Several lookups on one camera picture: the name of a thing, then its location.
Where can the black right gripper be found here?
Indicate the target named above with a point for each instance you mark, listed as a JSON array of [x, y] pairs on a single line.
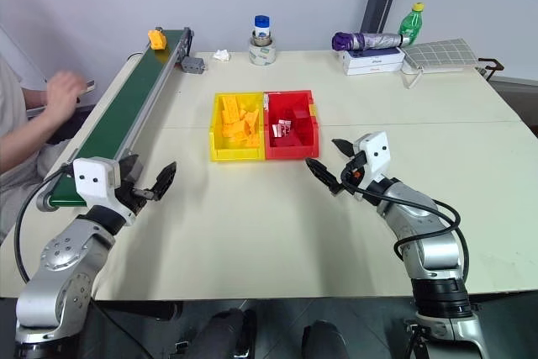
[[354, 178]]

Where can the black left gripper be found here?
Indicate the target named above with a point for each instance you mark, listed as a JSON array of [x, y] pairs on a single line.
[[128, 197]]

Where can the dark smartphone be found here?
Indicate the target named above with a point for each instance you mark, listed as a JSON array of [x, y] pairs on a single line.
[[88, 86]]

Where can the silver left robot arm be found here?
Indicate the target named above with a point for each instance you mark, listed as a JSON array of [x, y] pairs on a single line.
[[59, 275]]

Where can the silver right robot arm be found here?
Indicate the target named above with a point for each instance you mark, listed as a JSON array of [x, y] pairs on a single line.
[[437, 258]]

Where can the person's bare forearm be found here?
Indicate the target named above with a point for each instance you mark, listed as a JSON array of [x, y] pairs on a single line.
[[25, 142]]

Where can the green conveyor belt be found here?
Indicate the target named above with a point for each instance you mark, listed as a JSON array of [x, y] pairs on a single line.
[[126, 107]]

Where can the grey metal block with holes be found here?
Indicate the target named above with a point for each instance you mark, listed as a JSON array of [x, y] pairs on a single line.
[[193, 65]]

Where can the person's bare hand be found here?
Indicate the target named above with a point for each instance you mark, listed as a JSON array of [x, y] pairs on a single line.
[[63, 96]]

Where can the red plastic bin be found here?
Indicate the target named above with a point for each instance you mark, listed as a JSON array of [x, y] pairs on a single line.
[[290, 152]]

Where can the red toy brick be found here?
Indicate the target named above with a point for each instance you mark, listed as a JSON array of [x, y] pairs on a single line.
[[302, 116]]

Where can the yellow plastic bin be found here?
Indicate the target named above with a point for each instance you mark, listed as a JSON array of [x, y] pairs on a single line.
[[219, 153]]

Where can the white phone box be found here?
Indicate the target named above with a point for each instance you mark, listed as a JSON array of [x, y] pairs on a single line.
[[372, 68], [372, 54]]

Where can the long yellow toy brick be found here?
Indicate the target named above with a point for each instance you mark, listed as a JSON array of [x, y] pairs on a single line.
[[230, 104]]

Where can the purple grey folded umbrella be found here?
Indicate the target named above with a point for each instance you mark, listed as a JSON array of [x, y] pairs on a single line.
[[370, 40]]

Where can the white tape roll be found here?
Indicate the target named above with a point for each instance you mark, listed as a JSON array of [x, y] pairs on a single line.
[[262, 55]]

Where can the crumpled white tissue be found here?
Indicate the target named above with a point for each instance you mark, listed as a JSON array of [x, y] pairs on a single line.
[[221, 55]]

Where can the white bottle with blue cap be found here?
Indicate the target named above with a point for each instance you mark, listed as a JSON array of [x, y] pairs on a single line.
[[261, 27]]

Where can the person's light clothed body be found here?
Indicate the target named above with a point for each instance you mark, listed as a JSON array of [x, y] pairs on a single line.
[[10, 98]]

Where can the green soda bottle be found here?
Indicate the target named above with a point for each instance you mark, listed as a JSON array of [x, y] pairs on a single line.
[[411, 24]]

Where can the dark rounded shape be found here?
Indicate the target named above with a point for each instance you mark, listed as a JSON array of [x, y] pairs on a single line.
[[227, 334], [323, 340]]

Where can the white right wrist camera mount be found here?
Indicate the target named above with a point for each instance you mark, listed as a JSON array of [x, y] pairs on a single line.
[[375, 153]]

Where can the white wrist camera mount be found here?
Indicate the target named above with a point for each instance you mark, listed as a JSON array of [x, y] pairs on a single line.
[[93, 178], [375, 153]]

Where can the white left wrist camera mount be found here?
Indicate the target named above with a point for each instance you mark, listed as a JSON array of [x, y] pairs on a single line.
[[93, 178]]

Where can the brown metal chair frame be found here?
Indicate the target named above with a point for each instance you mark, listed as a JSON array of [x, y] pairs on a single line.
[[492, 65]]

